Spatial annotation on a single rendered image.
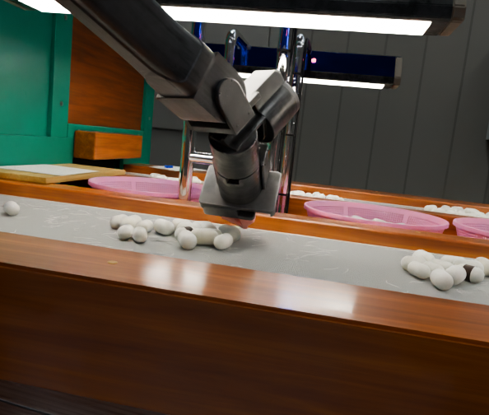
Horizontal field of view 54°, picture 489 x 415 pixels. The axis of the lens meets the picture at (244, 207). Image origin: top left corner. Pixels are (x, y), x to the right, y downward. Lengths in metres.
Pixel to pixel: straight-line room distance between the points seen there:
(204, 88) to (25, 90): 0.70
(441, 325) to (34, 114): 0.99
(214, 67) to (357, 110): 2.25
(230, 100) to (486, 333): 0.32
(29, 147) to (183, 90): 0.70
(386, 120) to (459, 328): 2.39
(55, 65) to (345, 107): 1.83
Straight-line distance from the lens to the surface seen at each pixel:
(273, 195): 0.63
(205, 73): 0.49
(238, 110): 0.52
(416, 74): 2.75
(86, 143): 1.28
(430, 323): 0.37
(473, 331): 0.37
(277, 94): 0.59
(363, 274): 0.57
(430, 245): 0.77
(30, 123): 1.16
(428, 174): 2.73
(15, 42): 1.12
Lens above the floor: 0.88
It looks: 8 degrees down
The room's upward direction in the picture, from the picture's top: 6 degrees clockwise
